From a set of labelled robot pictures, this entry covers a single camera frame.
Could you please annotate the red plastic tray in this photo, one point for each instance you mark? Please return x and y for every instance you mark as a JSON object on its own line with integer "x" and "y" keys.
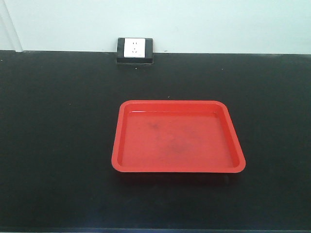
{"x": 191, "y": 136}

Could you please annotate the white wall socket black box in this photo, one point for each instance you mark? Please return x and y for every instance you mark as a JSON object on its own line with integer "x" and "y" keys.
{"x": 135, "y": 51}

